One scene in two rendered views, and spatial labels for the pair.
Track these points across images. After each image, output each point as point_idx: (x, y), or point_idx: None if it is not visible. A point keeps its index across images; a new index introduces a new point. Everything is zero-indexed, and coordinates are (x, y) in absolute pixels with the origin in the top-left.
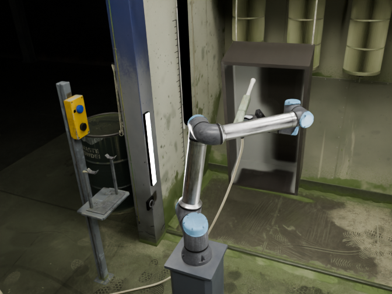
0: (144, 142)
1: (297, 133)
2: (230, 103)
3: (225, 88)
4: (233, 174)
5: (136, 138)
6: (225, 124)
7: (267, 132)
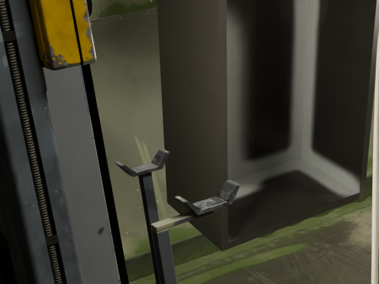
0: (95, 143)
1: None
2: (186, 5)
3: None
4: (377, 125)
5: (57, 143)
6: (220, 50)
7: (231, 89)
